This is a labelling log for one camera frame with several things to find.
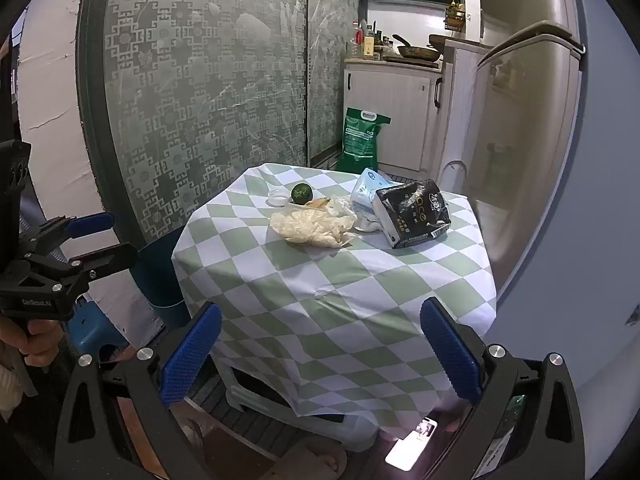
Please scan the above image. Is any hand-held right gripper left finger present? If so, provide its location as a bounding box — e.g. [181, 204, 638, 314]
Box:
[52, 301, 223, 480]

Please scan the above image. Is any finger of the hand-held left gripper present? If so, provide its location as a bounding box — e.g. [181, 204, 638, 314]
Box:
[50, 243, 139, 311]
[20, 212, 116, 261]

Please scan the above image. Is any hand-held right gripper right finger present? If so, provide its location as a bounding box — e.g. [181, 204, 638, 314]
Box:
[419, 296, 586, 480]

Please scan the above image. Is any teal trash bin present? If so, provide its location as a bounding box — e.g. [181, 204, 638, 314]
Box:
[131, 232, 193, 328]

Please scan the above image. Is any black packet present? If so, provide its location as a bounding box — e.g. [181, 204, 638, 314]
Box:
[375, 179, 452, 250]

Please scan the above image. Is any white tissue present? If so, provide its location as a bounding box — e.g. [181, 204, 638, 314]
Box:
[352, 210, 383, 233]

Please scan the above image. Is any white paper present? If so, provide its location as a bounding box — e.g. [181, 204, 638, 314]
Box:
[270, 200, 358, 249]

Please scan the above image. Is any blue white tissue pack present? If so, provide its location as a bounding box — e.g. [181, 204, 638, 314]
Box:
[350, 167, 401, 221]

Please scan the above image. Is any person's left forearm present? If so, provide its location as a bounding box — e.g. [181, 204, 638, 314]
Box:
[0, 350, 23, 413]

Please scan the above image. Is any person's left hand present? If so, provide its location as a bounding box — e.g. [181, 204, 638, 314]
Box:
[0, 312, 61, 361]

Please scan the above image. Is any blue plastic stool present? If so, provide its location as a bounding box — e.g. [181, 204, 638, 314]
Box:
[65, 300, 133, 366]

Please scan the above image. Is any smartphone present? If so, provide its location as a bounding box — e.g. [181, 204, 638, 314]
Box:
[384, 417, 440, 472]

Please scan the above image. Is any striped floor mat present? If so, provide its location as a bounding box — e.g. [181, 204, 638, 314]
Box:
[192, 375, 386, 480]

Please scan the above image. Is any beige slipper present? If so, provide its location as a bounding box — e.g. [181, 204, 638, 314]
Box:
[260, 435, 348, 480]

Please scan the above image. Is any patterned glass sliding door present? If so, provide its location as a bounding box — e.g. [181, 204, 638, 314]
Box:
[75, 0, 361, 261]

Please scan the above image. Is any beige fridge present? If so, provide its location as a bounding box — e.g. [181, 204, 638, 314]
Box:
[440, 0, 586, 311]

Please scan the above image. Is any green rice bag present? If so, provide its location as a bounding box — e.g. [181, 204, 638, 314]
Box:
[336, 107, 392, 173]

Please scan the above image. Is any white stove cabinet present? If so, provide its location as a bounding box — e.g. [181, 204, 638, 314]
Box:
[342, 57, 446, 173]

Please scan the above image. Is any frying pan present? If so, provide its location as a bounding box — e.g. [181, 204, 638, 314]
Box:
[392, 34, 443, 61]

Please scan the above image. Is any wall spice rack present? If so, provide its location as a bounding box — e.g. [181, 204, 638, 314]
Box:
[442, 2, 468, 31]

